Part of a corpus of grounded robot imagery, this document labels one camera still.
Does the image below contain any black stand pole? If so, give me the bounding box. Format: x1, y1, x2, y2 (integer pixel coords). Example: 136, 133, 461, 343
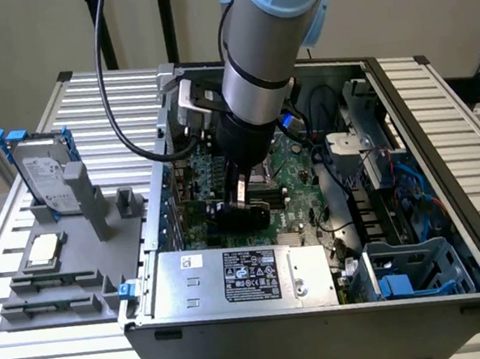
95, 9, 121, 73
156, 0, 183, 66

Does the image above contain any silver CPU chip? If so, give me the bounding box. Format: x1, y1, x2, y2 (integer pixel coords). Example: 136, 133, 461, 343
24, 230, 65, 266

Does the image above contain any blue data wire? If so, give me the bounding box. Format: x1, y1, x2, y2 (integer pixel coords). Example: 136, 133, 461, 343
389, 153, 450, 231

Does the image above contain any green motherboard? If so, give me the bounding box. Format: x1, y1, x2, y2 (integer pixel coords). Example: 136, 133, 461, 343
163, 122, 362, 287

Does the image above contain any CPU socket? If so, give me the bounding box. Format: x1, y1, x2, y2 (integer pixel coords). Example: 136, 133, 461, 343
246, 155, 283, 187

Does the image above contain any grey parts rack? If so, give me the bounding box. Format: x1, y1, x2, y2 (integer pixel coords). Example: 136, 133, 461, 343
0, 152, 164, 336

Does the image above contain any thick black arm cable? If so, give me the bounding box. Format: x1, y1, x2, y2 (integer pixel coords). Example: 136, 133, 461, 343
87, 0, 203, 169

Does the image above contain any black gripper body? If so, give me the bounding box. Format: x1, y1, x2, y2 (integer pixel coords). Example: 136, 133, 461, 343
209, 107, 288, 184

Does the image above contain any silver metal drive bracket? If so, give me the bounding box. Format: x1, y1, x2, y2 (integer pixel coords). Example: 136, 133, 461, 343
317, 73, 414, 198

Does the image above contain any red wire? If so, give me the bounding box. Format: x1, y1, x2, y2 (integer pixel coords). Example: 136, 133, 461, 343
358, 146, 399, 187

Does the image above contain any black RAM slot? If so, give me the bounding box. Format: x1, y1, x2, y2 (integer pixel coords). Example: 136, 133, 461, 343
245, 183, 292, 215

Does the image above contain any black open PC case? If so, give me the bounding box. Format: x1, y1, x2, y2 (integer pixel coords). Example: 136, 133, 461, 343
89, 25, 480, 359

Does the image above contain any black wire in case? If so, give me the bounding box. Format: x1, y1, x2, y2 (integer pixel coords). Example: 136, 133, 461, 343
303, 83, 343, 139

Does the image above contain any green RAM stick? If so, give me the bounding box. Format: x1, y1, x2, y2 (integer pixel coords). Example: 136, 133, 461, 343
11, 269, 99, 291

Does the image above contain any grey disk bay cage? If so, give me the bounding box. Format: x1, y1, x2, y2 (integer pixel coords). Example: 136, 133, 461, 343
349, 229, 479, 307

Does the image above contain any hard disk in blue caddy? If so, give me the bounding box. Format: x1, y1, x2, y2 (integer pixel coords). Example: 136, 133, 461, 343
0, 122, 89, 229

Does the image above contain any grey power supply unit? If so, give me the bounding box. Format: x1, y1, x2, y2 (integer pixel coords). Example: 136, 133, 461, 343
143, 231, 343, 330

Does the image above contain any black graphics card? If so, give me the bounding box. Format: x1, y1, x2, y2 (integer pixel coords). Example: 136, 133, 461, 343
204, 190, 276, 238

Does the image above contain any blue case latch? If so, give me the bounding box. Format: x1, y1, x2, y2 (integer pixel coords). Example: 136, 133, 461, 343
116, 278, 139, 301

